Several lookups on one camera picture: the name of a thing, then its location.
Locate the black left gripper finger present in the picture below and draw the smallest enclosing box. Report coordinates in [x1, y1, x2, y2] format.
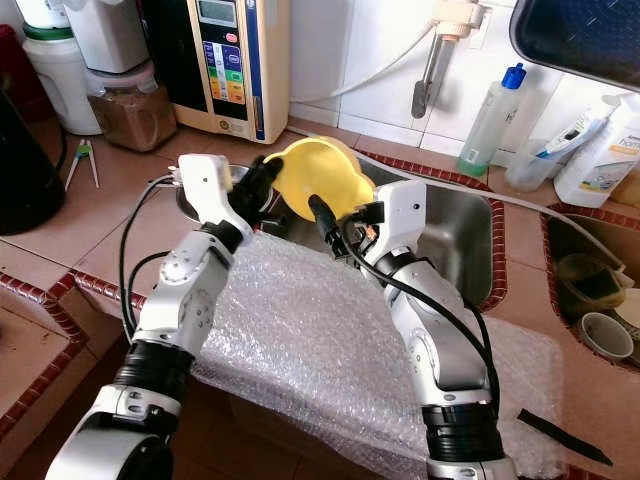
[250, 156, 286, 197]

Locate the yellow plastic bowl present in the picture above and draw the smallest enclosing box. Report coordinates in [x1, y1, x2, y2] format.
[272, 137, 376, 223]

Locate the stainless steel sink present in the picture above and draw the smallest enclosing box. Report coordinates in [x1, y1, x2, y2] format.
[285, 160, 506, 311]

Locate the clear bubble wrap sheet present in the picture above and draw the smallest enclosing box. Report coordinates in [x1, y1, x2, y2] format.
[192, 232, 566, 480]

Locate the cream water ionizer machine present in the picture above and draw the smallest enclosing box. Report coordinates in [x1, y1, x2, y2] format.
[142, 0, 291, 144]

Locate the clear jar of brown powder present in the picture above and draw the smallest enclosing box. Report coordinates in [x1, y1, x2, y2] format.
[85, 62, 179, 153]

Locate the clear bottle blue cap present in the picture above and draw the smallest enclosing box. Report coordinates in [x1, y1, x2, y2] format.
[457, 62, 529, 178]

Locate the white green plastic stick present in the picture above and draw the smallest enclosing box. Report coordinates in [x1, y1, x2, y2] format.
[82, 140, 103, 190]
[65, 140, 86, 191]

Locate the clear plastic cup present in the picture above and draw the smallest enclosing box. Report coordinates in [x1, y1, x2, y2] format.
[505, 135, 576, 191]

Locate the small steel sink with dishes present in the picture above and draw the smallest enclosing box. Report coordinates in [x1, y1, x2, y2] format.
[545, 212, 640, 373]

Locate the white blue tube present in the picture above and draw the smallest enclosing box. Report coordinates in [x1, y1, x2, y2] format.
[535, 105, 606, 159]

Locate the white plastic jug green lid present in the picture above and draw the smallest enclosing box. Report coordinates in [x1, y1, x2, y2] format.
[20, 0, 106, 136]

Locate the white plastic container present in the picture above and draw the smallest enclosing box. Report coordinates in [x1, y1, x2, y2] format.
[65, 0, 151, 76]

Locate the black electric kettle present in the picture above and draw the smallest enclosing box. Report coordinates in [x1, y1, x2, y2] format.
[0, 90, 66, 236]

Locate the olive green bowl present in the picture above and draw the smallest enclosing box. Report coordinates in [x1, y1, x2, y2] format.
[557, 253, 626, 319]

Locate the white detergent bottle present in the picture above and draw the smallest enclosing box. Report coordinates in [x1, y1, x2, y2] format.
[553, 95, 640, 208]

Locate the white cup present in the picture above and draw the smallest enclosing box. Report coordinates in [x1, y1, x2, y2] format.
[580, 312, 636, 361]

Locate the red plastic container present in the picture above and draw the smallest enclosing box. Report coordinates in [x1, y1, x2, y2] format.
[0, 25, 26, 96]

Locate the black frying pan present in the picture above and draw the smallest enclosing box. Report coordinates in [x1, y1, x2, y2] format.
[510, 0, 640, 93]

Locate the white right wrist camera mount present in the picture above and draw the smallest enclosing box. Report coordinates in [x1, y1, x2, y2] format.
[368, 180, 428, 269]

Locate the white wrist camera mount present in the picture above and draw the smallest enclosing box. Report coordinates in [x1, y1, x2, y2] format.
[368, 180, 428, 269]
[178, 155, 246, 241]

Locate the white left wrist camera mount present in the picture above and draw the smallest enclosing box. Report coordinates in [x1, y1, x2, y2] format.
[178, 155, 246, 241]

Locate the white water hose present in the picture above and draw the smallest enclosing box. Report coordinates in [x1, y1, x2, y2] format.
[290, 25, 441, 104]

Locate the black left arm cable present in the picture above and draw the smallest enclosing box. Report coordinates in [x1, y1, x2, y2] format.
[117, 175, 186, 346]

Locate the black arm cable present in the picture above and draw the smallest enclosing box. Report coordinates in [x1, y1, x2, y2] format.
[117, 175, 186, 346]
[345, 225, 501, 416]

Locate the grey water hose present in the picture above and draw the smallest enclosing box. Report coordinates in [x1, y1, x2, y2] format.
[285, 125, 640, 266]

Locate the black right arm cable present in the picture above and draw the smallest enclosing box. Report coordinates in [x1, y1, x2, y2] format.
[345, 225, 501, 416]

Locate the cream wall faucet grey spout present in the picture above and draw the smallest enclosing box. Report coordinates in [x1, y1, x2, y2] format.
[410, 0, 486, 121]

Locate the black strap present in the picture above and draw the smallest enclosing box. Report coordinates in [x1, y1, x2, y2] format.
[518, 408, 613, 466]

